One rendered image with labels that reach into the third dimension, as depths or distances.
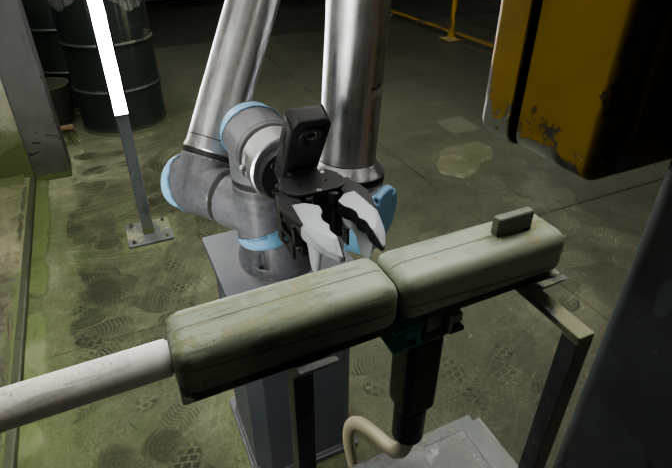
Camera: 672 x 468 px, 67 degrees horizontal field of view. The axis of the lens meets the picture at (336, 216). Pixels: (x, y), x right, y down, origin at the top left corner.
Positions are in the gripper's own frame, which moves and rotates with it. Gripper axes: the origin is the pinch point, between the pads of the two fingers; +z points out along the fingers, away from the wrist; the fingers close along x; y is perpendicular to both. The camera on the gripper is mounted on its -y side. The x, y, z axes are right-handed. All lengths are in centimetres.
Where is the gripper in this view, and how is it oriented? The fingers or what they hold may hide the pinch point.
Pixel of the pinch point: (357, 240)
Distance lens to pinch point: 48.4
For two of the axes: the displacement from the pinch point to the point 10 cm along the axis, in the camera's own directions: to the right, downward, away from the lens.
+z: 4.2, 4.8, -7.7
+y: 0.0, 8.5, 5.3
